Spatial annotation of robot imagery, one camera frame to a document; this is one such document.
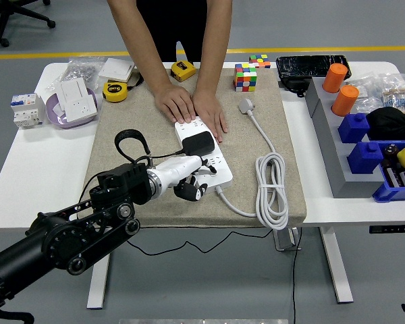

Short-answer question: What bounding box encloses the person's right hand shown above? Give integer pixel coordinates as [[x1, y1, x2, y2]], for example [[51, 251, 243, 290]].
[[154, 84, 196, 124]]

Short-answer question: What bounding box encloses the person's left hand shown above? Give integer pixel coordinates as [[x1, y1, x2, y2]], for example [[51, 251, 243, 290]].
[[191, 90, 229, 144]]

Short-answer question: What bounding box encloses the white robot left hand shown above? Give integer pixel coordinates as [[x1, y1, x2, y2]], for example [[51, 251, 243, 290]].
[[155, 155, 219, 203]]

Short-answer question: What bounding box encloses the small square yellow tape measure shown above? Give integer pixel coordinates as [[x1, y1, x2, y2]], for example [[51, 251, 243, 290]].
[[170, 60, 197, 83]]

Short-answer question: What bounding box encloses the black plug adapter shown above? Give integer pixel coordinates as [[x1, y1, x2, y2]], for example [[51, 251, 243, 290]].
[[182, 130, 216, 157]]

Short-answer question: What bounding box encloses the white power strip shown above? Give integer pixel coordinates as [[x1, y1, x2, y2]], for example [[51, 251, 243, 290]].
[[174, 116, 234, 195]]

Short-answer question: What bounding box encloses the large Rubik's cube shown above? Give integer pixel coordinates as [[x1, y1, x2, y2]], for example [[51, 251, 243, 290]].
[[234, 63, 258, 93]]

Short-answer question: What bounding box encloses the grey-brown mat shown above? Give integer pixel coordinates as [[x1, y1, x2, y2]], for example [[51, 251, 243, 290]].
[[79, 65, 307, 229]]

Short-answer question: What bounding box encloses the round yellow tape measure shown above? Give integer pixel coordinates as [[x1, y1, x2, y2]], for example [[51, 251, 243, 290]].
[[102, 80, 128, 103]]

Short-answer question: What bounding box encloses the small Rubik's cube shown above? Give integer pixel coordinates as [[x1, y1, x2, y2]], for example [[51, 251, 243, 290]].
[[248, 53, 271, 70]]

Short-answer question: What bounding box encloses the person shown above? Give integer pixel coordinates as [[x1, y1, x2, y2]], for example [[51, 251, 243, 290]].
[[136, 0, 210, 63]]

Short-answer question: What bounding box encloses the white table leg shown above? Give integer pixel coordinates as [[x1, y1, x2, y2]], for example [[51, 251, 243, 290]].
[[86, 252, 111, 310], [319, 226, 354, 304]]

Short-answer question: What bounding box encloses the black table control panel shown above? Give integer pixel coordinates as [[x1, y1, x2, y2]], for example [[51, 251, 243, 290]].
[[369, 224, 405, 234]]

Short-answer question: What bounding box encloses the plastic bag of screws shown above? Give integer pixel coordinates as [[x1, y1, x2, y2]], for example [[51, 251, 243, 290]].
[[45, 56, 105, 92]]

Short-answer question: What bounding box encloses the black glossy tray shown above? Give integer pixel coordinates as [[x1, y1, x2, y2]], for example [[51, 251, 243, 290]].
[[275, 55, 352, 82]]

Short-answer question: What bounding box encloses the purple bowl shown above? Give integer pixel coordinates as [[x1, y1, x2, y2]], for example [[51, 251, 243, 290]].
[[45, 88, 99, 130]]

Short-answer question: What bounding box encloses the blue plastic bin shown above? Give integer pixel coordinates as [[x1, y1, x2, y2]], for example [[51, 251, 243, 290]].
[[371, 140, 405, 203]]

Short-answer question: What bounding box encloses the orange cylinder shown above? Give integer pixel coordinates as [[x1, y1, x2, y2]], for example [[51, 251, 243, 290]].
[[321, 63, 349, 94], [330, 84, 360, 117]]

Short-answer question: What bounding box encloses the row of brown vials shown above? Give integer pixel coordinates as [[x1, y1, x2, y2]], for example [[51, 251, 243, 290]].
[[381, 160, 405, 188]]

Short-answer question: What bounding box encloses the grey stepped block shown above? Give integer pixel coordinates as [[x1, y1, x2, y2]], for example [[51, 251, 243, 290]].
[[305, 78, 385, 199]]

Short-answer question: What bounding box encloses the blue block with knob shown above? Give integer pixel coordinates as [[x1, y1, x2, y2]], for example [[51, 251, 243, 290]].
[[337, 112, 371, 144], [346, 141, 384, 174]]

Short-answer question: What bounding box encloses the white circuit breaker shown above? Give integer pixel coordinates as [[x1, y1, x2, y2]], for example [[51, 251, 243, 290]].
[[9, 93, 47, 130]]

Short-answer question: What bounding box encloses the clear plastic bag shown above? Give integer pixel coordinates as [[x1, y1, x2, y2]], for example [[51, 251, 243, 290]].
[[346, 76, 385, 114]]

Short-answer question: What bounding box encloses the black cloth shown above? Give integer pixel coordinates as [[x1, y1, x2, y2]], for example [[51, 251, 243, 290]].
[[365, 107, 405, 142]]

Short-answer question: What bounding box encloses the black office chair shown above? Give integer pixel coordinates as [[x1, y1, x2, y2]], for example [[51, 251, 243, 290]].
[[0, 0, 57, 48]]

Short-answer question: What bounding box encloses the plastic bag of resistors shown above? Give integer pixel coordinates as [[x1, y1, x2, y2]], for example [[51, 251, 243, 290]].
[[379, 72, 405, 114]]

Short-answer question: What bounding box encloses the white power strip cable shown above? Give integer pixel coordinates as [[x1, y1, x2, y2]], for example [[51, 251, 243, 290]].
[[215, 97, 290, 232]]

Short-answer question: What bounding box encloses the black tape measure strap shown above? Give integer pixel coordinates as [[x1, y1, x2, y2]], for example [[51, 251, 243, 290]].
[[127, 70, 144, 91]]

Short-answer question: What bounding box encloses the white square switch plate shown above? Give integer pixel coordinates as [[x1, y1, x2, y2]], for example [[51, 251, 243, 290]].
[[97, 57, 136, 83]]

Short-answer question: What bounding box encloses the thin black plug cord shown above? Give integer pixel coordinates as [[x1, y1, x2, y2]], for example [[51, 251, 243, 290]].
[[79, 148, 277, 257]]

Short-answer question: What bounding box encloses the white wall socket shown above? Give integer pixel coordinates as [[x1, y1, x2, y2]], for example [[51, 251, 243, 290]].
[[63, 94, 98, 123]]

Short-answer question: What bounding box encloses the white switch panel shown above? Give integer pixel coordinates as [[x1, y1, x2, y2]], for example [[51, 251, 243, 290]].
[[55, 78, 88, 109]]

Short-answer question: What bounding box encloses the black hanging cable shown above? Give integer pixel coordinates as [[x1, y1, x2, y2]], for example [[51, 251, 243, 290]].
[[291, 226, 303, 324]]

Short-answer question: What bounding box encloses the silver metal bracket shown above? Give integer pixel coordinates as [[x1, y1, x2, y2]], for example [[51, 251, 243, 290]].
[[273, 226, 303, 252]]

